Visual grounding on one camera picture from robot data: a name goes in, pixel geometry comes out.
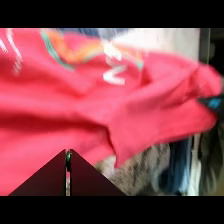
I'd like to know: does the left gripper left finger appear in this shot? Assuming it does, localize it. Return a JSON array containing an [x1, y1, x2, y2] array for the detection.
[[9, 149, 67, 197]]

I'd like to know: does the blue garment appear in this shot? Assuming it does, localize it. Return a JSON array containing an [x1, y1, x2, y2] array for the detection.
[[159, 137, 195, 197]]

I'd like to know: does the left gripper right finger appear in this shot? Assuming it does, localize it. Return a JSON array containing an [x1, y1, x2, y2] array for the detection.
[[69, 148, 127, 197]]

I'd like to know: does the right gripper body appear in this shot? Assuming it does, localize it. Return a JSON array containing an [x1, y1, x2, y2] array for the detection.
[[197, 94, 224, 122]]

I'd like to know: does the red T-shirt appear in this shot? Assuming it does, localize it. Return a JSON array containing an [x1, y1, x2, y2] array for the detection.
[[0, 28, 224, 197]]

